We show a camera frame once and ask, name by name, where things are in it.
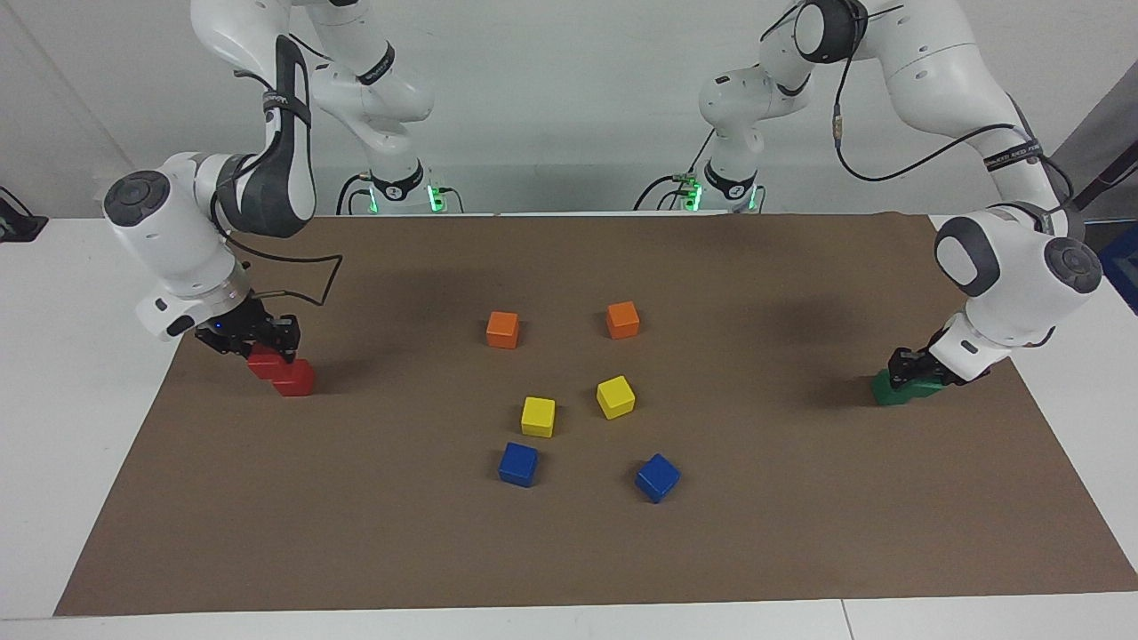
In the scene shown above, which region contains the brown paper table mat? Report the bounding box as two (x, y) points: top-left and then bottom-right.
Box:
(53, 212), (1138, 617)

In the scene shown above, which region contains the black base cable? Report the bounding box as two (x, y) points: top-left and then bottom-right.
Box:
(335, 172), (374, 215)
(633, 173), (696, 212)

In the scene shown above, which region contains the blue box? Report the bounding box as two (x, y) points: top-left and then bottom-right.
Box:
(1101, 247), (1138, 314)

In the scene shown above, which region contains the yellow wooden cube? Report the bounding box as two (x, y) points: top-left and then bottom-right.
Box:
(597, 375), (637, 420)
(521, 396), (557, 438)

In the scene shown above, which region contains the black device on side table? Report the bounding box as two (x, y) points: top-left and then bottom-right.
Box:
(0, 187), (48, 243)

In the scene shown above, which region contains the blue wooden cube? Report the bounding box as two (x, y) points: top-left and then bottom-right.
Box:
(635, 453), (681, 504)
(498, 442), (540, 488)

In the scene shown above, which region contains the grey slanted panel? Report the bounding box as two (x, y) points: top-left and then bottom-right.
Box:
(1052, 84), (1138, 223)

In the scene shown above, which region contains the black right base cable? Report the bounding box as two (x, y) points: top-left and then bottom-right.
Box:
(335, 172), (374, 215)

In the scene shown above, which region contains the black left base cable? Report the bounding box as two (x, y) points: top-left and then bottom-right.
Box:
(633, 173), (696, 212)

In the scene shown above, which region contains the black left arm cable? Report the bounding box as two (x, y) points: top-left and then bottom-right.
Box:
(831, 78), (1072, 184)

